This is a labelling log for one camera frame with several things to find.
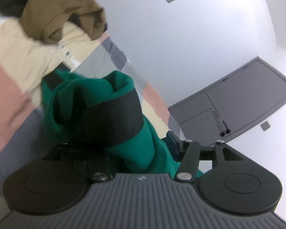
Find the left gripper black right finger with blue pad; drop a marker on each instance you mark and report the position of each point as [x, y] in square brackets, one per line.
[225, 178]

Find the pastel patchwork bed cover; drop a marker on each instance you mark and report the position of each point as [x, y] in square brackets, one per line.
[23, 64]

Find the brown garment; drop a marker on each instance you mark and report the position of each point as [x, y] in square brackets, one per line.
[44, 19]

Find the green hooded sweatshirt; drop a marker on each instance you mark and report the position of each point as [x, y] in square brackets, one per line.
[101, 123]

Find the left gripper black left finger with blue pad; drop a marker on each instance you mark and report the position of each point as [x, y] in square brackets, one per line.
[58, 181]

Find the small grey wall plate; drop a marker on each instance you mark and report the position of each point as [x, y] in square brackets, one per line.
[265, 125]

